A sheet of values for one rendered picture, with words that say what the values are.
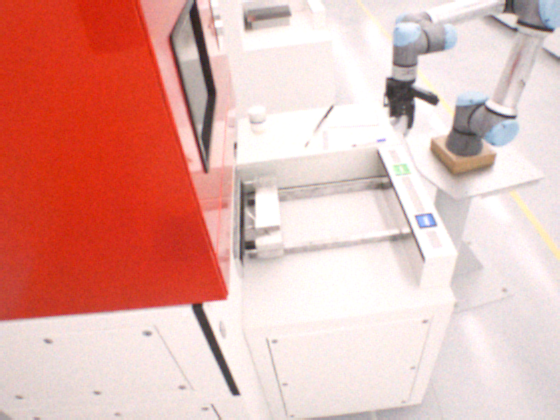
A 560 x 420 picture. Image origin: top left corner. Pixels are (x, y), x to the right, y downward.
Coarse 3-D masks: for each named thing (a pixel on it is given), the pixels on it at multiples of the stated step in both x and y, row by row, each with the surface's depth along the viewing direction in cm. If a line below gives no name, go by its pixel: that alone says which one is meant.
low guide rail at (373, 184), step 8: (344, 184) 156; (352, 184) 155; (360, 184) 155; (368, 184) 155; (376, 184) 155; (280, 192) 157; (288, 192) 157; (296, 192) 156; (304, 192) 156; (312, 192) 156; (320, 192) 156; (328, 192) 156; (336, 192) 156; (344, 192) 157; (248, 200) 157; (280, 200) 158
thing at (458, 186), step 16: (416, 144) 175; (416, 160) 167; (432, 160) 165; (496, 160) 161; (512, 160) 159; (432, 176) 158; (448, 176) 157; (464, 176) 156; (480, 176) 154; (496, 176) 153; (512, 176) 152; (528, 176) 151; (544, 176) 150; (448, 192) 150; (464, 192) 149; (480, 192) 148; (496, 192) 150
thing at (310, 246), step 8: (376, 232) 136; (384, 232) 135; (392, 232) 135; (320, 240) 136; (328, 240) 136; (336, 240) 135; (344, 240) 135; (352, 240) 135; (360, 240) 135; (368, 240) 135; (376, 240) 136; (384, 240) 136; (256, 248) 137; (288, 248) 136; (296, 248) 136; (304, 248) 136; (312, 248) 136; (320, 248) 137; (328, 248) 137; (256, 256) 137
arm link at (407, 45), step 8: (400, 24) 109; (408, 24) 109; (416, 24) 108; (400, 32) 107; (408, 32) 106; (416, 32) 106; (392, 40) 112; (400, 40) 108; (408, 40) 107; (416, 40) 108; (424, 40) 109; (392, 48) 113; (400, 48) 110; (408, 48) 109; (416, 48) 109; (424, 48) 110; (400, 56) 111; (408, 56) 110; (416, 56) 111; (400, 64) 113; (408, 64) 112; (416, 64) 113
